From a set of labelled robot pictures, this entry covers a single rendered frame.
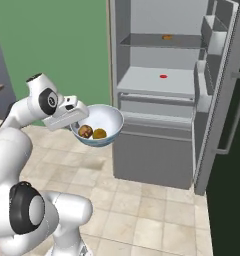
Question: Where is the white bowl with blue outside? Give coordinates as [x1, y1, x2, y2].
[69, 104, 125, 148]

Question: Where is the grey fridge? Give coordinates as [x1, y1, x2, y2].
[106, 0, 216, 191]

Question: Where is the grey fridge drawer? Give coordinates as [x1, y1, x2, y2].
[112, 111, 195, 191]

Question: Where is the brown chicken drumstick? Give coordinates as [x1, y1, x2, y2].
[77, 124, 94, 140]

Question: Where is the grey fridge door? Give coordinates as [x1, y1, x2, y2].
[192, 0, 240, 196]

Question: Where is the grey fridge door handle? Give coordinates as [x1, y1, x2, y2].
[215, 71, 240, 156]

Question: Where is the yellow lemon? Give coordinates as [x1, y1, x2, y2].
[92, 128, 108, 140]

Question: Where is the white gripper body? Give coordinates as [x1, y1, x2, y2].
[42, 101, 90, 132]

